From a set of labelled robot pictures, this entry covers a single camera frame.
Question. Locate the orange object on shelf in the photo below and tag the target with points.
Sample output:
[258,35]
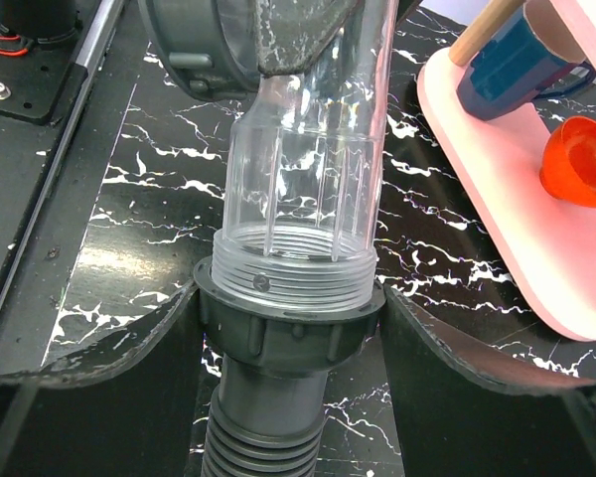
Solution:
[581,164]

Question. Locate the pink three-tier wooden shelf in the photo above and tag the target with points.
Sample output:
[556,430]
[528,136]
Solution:
[542,225]

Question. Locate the dark blue cup bottom shelf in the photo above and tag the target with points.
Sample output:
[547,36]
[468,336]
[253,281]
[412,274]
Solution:
[533,56]

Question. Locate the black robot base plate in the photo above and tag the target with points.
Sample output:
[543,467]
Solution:
[49,178]

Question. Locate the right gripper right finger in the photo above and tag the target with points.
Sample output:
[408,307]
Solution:
[462,408]

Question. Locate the clear plastic canister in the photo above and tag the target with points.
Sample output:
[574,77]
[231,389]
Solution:
[304,163]

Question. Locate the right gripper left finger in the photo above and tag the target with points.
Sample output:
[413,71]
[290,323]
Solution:
[89,407]

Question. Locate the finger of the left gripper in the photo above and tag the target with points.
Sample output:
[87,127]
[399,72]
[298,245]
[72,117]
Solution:
[279,38]

